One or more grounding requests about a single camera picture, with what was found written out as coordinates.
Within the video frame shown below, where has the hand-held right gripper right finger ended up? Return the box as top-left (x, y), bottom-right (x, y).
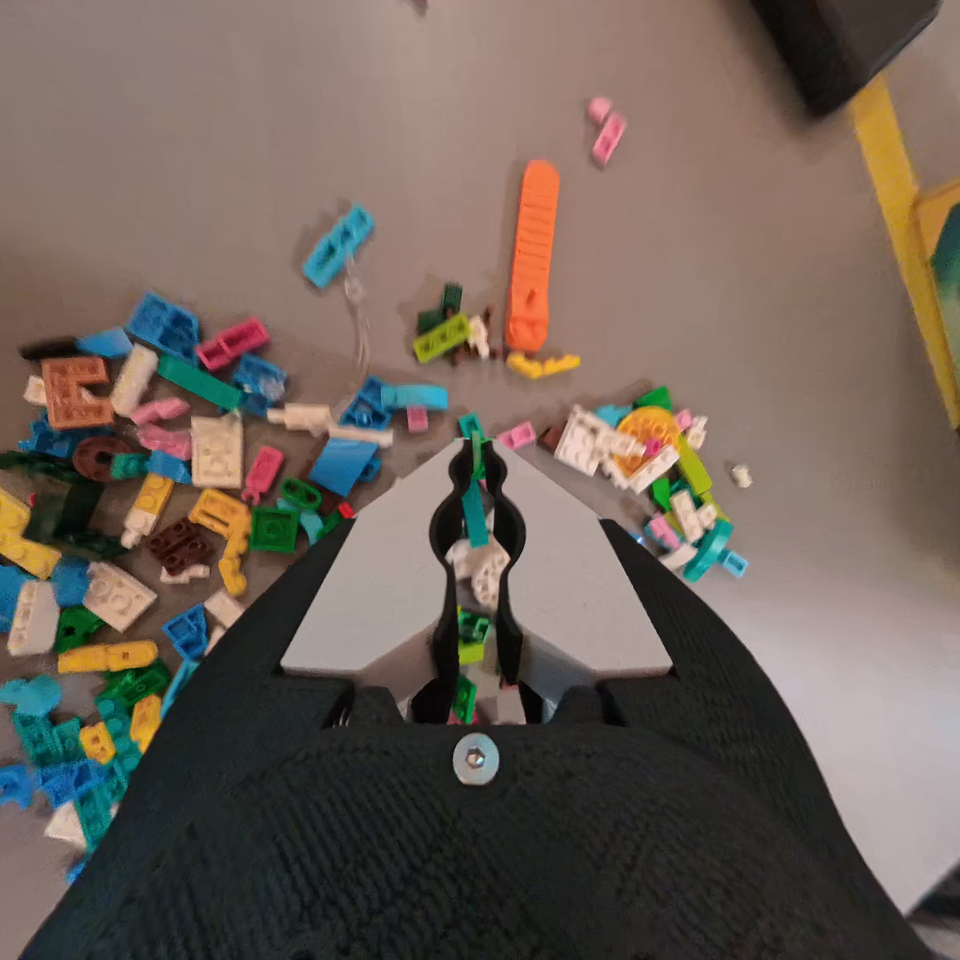
top-left (482, 439), bottom-right (674, 726)

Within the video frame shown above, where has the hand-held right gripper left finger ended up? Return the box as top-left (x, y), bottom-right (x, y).
top-left (279, 437), bottom-right (472, 725)

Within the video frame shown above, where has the teal brick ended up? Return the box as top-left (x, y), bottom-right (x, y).
top-left (457, 412), bottom-right (493, 549)

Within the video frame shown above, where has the large pile of colourful bricks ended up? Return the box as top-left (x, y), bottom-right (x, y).
top-left (0, 291), bottom-right (537, 886)

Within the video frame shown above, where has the yellow angled brick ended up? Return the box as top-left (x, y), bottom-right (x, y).
top-left (506, 351), bottom-right (582, 381)

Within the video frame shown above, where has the lime green plate brick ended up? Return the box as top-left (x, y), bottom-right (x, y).
top-left (412, 313), bottom-right (474, 366)

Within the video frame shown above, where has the clear plastic piece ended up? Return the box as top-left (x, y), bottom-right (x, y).
top-left (343, 253), bottom-right (375, 395)

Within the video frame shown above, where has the dark green brick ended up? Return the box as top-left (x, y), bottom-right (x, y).
top-left (417, 282), bottom-right (464, 335)

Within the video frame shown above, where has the sky blue plate brick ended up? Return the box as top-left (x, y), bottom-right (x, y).
top-left (302, 204), bottom-right (376, 290)

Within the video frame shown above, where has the orange brick separator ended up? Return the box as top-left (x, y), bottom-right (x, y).
top-left (504, 159), bottom-right (562, 354)

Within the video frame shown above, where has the colourful toy set box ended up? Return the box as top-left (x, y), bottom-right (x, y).
top-left (911, 178), bottom-right (960, 432)

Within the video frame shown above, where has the black case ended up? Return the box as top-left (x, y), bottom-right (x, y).
top-left (750, 0), bottom-right (948, 117)

